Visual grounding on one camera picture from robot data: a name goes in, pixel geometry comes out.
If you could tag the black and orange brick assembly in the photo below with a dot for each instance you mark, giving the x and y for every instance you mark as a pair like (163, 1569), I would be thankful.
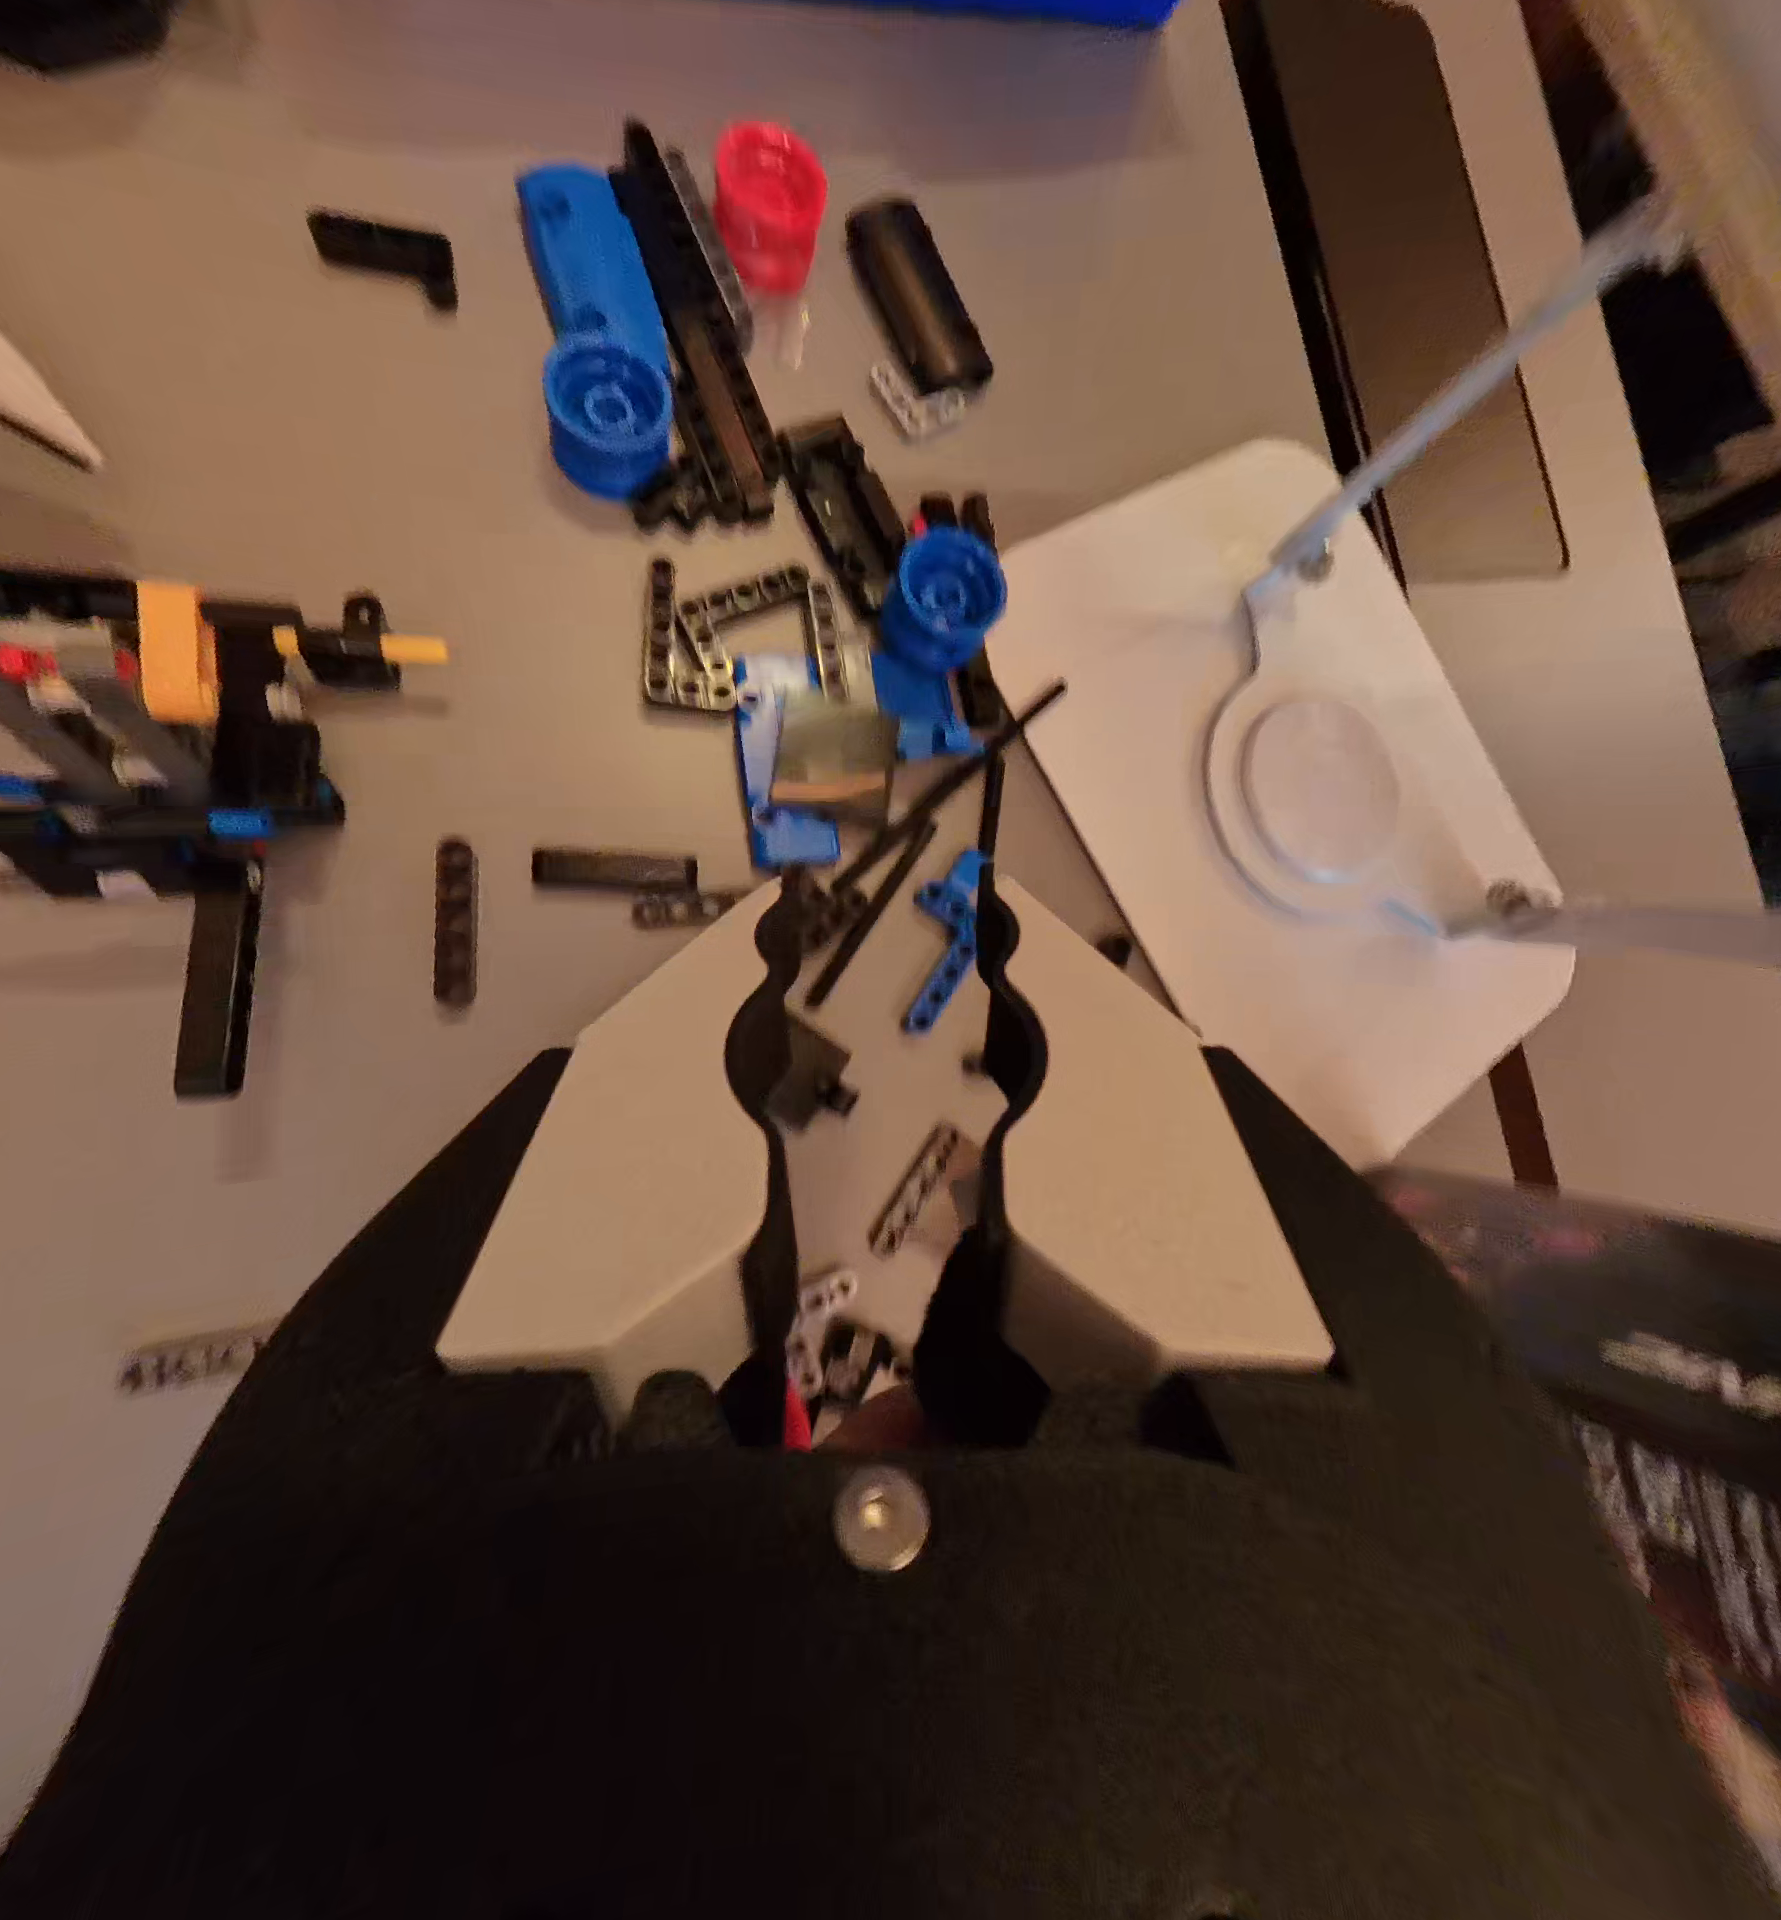
(177, 645)

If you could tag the short black axle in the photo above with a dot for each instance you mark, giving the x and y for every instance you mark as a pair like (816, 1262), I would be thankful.
(992, 811)

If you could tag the small light grey beam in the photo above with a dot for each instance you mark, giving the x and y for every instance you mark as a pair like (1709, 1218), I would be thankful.
(919, 404)

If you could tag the black square tile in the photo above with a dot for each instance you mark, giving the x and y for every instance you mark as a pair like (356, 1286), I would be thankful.
(830, 766)

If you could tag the black plate with pins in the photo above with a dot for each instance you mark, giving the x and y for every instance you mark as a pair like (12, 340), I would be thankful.
(807, 1088)

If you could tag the black angular beam frame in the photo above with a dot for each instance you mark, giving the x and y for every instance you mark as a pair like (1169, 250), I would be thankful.
(665, 631)

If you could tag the clear round stand disc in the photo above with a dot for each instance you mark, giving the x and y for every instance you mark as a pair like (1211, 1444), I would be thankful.
(1317, 780)

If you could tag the black flat strip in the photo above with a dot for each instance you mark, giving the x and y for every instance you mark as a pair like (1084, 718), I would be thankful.
(222, 990)

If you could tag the small blue brick panel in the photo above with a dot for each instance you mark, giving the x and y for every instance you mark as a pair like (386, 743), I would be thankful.
(919, 713)

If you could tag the light grey L connector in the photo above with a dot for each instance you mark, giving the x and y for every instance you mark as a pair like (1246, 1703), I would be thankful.
(826, 1291)

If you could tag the blue panel with holes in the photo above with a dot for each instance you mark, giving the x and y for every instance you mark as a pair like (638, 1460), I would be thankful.
(764, 811)

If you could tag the grey desk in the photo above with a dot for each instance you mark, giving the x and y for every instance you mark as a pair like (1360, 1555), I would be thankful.
(305, 451)

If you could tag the long black beam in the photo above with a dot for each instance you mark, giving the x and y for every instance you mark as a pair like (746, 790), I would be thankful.
(711, 391)

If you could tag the long black axle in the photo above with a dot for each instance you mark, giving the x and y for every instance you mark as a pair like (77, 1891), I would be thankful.
(979, 758)
(868, 916)

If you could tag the blue L beam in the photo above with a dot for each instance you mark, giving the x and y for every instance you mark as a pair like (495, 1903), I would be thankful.
(939, 962)

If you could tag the black rounded panel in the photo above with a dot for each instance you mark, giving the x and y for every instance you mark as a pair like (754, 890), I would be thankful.
(914, 293)

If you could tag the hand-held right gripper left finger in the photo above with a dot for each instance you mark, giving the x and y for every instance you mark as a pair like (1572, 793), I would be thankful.
(620, 1171)

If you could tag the small black L beam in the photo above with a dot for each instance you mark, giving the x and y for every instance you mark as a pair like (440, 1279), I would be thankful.
(380, 242)

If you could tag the black rectangular frame piece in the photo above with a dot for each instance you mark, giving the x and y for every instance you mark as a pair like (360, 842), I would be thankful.
(837, 503)

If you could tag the red toy wheel rim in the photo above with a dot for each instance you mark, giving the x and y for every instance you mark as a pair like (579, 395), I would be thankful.
(797, 1419)
(768, 205)

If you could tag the long blue curved panel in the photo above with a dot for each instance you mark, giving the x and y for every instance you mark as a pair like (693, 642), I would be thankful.
(584, 256)

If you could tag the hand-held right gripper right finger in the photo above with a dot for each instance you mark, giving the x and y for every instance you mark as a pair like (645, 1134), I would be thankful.
(1146, 1187)

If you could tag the black flat liftarm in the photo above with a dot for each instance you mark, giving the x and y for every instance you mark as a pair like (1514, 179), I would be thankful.
(612, 868)

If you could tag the black beam with connectors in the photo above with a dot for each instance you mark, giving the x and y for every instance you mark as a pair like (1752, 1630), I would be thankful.
(687, 907)

